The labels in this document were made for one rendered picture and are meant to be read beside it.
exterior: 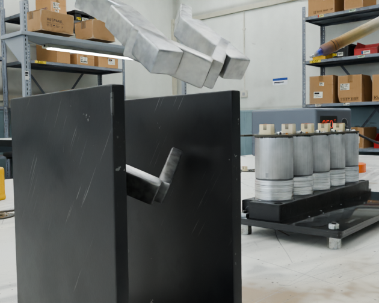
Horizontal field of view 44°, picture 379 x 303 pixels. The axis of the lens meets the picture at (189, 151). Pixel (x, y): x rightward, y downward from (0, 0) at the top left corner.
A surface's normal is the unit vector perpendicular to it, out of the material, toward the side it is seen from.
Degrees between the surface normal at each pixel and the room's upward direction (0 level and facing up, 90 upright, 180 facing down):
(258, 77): 90
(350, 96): 89
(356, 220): 0
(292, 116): 90
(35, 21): 89
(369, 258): 0
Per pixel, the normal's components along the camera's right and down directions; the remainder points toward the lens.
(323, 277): -0.01, -1.00
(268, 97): -0.66, 0.05
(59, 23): 0.79, 0.02
